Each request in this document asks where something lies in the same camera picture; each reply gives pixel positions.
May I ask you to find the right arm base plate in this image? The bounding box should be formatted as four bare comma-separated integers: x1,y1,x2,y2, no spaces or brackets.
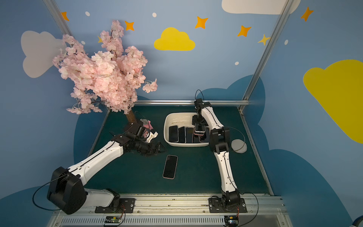
208,196,247,213

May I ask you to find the black phone in box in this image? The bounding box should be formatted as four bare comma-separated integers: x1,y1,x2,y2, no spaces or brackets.
178,126,186,143
185,127,194,144
192,135,200,143

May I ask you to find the grey round disc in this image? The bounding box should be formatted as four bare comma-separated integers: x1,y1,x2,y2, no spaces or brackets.
231,139,247,154

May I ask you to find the pink cherry blossom tree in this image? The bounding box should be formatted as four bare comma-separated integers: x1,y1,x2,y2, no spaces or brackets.
53,20,157,123

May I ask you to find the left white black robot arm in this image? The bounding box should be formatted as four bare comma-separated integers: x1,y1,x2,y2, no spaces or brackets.
47,123,166,215

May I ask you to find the pink spray bottle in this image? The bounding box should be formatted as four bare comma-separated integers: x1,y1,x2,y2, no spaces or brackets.
140,119,153,130

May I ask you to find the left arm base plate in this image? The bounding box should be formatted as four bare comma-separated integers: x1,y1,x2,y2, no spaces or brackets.
95,197,136,214

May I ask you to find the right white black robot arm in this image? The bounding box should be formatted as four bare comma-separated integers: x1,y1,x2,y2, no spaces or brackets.
194,98,241,209

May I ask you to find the left green circuit board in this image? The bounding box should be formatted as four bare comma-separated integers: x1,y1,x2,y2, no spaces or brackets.
104,216,122,225

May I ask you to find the white plastic storage box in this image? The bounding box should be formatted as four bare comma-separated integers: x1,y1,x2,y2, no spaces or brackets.
164,113,209,147

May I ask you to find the aluminium rail base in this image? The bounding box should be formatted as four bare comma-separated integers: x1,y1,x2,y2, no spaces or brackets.
48,194,293,227

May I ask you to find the right green circuit board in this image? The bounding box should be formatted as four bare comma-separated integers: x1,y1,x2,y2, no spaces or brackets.
224,216,239,227

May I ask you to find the pink case phone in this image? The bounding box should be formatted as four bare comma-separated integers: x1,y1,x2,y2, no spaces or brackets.
193,124,206,136
163,155,178,179

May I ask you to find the green circuit board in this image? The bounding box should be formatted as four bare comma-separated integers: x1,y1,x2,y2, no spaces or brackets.
104,216,122,225
224,216,239,227

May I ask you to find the white case phone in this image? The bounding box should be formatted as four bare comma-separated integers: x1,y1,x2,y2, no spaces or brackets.
168,125,179,143

